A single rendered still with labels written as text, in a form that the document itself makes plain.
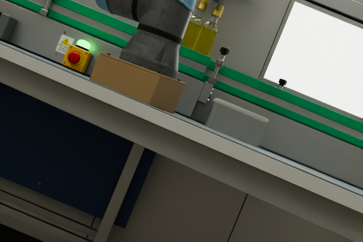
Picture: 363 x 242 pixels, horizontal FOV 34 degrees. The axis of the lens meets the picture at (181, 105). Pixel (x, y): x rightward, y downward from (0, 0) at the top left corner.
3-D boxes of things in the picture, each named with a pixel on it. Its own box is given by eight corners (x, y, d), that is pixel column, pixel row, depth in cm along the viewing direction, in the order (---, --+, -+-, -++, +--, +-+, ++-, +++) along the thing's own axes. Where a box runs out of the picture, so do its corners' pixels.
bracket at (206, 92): (206, 105, 205) (214, 86, 205) (207, 105, 195) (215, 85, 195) (197, 101, 205) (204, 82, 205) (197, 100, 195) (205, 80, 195)
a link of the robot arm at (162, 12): (172, 33, 141) (192, -21, 140) (125, 18, 146) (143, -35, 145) (189, 43, 152) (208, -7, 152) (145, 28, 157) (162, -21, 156)
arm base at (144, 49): (164, 75, 140) (179, 35, 139) (109, 54, 144) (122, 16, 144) (182, 81, 154) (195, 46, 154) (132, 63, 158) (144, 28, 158)
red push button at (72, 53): (83, 54, 190) (81, 53, 186) (79, 66, 190) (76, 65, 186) (72, 49, 190) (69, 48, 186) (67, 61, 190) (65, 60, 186)
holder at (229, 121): (249, 143, 204) (257, 122, 204) (257, 147, 177) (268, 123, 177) (202, 123, 205) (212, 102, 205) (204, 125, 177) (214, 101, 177)
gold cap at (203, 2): (204, 13, 213) (209, 1, 213) (204, 11, 209) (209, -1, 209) (195, 9, 213) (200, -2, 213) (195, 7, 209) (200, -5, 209)
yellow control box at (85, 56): (85, 75, 196) (93, 54, 196) (80, 73, 189) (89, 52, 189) (65, 67, 196) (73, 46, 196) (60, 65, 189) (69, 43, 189)
